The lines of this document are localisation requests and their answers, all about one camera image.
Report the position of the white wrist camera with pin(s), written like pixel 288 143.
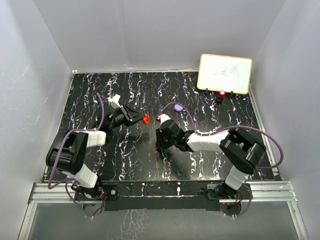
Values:
pixel 114 101
pixel 161 118

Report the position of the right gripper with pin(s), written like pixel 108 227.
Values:
pixel 160 143

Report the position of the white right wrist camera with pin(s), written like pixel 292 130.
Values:
pixel 161 118

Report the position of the lilac earbud charging case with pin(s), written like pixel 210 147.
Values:
pixel 178 108

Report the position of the aluminium frame rail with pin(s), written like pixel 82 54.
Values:
pixel 262 191

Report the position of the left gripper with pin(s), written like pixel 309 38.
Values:
pixel 130 115

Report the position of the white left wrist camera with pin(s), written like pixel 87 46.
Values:
pixel 114 101

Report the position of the orange earbud charging case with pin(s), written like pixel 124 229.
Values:
pixel 146 119

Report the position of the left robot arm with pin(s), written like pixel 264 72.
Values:
pixel 66 156

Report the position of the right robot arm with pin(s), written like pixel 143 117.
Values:
pixel 242 149

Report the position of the yellow framed whiteboard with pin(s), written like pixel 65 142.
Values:
pixel 231 74

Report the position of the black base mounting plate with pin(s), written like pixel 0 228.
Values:
pixel 166 195

